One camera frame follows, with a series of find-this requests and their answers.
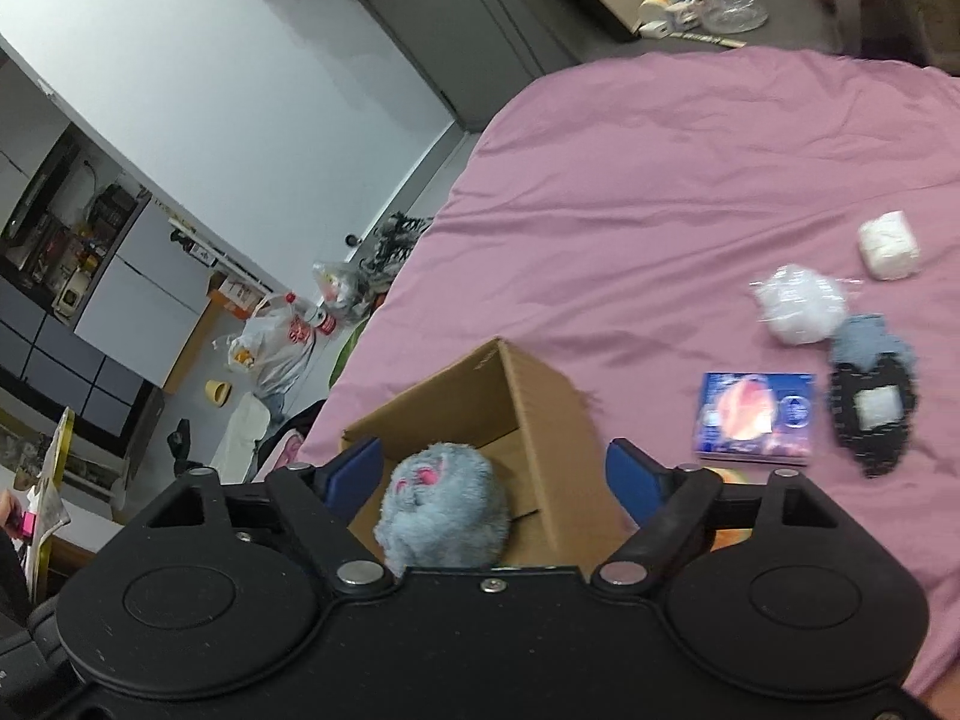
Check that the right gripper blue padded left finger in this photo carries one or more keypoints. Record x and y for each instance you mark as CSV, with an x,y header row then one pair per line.
x,y
317,505

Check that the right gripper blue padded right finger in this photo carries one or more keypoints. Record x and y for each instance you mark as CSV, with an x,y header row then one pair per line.
x,y
670,507

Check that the hamburger plush toy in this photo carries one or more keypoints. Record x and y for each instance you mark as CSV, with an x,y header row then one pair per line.
x,y
733,524

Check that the brown cardboard box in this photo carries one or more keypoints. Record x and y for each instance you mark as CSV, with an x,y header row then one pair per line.
x,y
532,425

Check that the grey fluffy plush toy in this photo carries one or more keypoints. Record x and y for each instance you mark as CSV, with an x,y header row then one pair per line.
x,y
444,508

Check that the blue tissue packet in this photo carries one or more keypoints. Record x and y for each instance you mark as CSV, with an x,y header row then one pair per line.
x,y
756,417

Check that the black stitched heart cushion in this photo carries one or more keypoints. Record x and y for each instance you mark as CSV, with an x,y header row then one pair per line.
x,y
871,411

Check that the white stuffing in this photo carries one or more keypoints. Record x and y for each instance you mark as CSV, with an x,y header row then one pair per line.
x,y
800,305

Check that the blue denim fabric pouch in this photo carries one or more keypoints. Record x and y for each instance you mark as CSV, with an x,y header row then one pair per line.
x,y
861,340

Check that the white paper ball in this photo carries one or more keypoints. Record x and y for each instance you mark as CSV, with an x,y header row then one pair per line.
x,y
888,247

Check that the pink cartoon cushion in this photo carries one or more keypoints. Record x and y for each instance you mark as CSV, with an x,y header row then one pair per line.
x,y
285,451

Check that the yellow slipper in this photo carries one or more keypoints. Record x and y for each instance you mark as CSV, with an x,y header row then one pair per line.
x,y
217,392

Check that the black slippers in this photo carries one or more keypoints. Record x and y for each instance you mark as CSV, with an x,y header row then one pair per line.
x,y
178,443

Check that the white plastic shopping bag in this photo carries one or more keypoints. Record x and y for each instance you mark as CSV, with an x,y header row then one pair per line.
x,y
272,349

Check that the floor water bottle red label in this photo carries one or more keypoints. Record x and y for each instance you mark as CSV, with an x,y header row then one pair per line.
x,y
312,313

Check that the clear bag of trash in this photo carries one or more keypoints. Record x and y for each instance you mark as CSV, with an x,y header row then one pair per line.
x,y
342,288

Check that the orange cardboard box on floor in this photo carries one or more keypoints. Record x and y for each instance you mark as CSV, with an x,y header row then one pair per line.
x,y
233,295

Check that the pink bed sheet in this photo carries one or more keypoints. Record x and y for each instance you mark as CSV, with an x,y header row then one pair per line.
x,y
611,219

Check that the grey sneakers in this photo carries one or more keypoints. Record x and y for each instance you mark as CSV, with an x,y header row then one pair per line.
x,y
394,242

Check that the white kitchen cabinet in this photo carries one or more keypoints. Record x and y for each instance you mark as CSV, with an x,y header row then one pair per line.
x,y
87,240

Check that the grey door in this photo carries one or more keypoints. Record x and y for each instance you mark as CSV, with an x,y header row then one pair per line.
x,y
475,54

